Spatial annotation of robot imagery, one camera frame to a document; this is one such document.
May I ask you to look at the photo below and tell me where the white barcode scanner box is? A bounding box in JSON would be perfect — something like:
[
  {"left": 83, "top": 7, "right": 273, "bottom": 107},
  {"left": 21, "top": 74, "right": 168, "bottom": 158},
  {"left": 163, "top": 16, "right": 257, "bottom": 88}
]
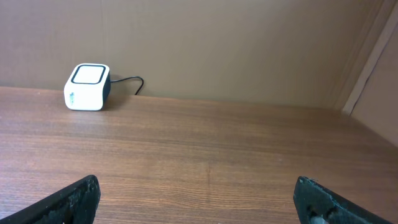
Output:
[{"left": 63, "top": 63, "right": 111, "bottom": 111}]

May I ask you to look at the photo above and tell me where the black scanner cable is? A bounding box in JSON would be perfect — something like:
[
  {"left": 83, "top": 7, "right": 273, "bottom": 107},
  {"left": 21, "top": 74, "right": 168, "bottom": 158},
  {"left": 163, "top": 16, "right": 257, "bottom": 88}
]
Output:
[{"left": 109, "top": 76, "right": 145, "bottom": 96}]

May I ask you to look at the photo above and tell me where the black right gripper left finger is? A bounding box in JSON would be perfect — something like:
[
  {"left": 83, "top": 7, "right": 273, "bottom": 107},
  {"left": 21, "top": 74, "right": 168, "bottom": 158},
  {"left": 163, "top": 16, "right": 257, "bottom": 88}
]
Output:
[{"left": 1, "top": 175, "right": 101, "bottom": 224}]

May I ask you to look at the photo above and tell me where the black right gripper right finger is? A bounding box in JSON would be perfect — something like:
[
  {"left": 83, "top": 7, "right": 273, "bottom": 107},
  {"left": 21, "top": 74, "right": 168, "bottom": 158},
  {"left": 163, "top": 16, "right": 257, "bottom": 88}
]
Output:
[{"left": 293, "top": 176, "right": 391, "bottom": 224}]

